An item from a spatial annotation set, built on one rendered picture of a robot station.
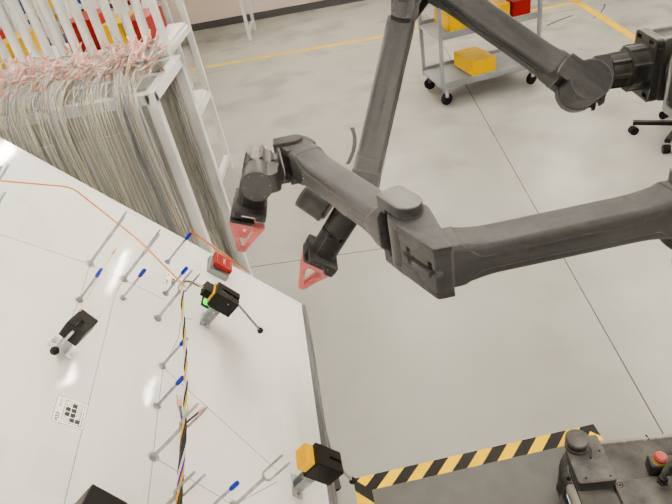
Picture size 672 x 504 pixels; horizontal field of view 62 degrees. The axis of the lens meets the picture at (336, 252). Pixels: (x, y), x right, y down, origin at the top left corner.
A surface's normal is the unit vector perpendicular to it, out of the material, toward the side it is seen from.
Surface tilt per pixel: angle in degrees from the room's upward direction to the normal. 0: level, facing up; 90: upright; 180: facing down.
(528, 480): 0
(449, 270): 87
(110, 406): 50
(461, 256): 87
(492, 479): 0
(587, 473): 0
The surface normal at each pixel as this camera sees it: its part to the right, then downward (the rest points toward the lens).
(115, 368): 0.64, -0.68
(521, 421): -0.17, -0.80
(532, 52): -0.12, 0.04
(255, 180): 0.08, 0.53
